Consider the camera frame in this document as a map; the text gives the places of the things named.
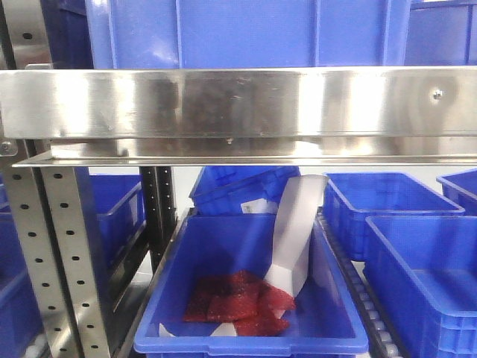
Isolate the roller conveyor track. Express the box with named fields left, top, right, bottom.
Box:
left=318, top=209, right=408, bottom=357

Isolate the red mesh bag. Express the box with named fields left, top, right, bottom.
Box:
left=183, top=270, right=296, bottom=336

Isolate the stainless steel shelf rail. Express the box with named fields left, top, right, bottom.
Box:
left=1, top=66, right=476, bottom=167

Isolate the large blue crate on top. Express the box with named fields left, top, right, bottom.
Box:
left=86, top=1, right=411, bottom=69

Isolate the blue bin front right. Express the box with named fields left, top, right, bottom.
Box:
left=364, top=216, right=476, bottom=357

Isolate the blue bin left middle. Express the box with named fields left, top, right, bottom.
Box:
left=89, top=173, right=146, bottom=268

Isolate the blue bin rear right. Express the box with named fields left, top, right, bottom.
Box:
left=323, top=172, right=465, bottom=261

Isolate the blue bin with red mesh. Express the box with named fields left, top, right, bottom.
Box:
left=133, top=214, right=368, bottom=357

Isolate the blue bin far right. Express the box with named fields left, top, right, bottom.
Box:
left=437, top=169, right=477, bottom=216

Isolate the blue crate top right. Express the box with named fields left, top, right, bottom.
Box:
left=405, top=1, right=476, bottom=66

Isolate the tilted blue bin behind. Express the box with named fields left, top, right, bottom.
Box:
left=189, top=166, right=300, bottom=216

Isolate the black perforated shelf post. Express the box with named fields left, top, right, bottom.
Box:
left=139, top=166, right=177, bottom=272

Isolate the dark blue crate top left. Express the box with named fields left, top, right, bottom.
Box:
left=40, top=0, right=93, bottom=69

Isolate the perforated steel shelf upright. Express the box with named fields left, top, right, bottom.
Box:
left=1, top=1, right=117, bottom=357

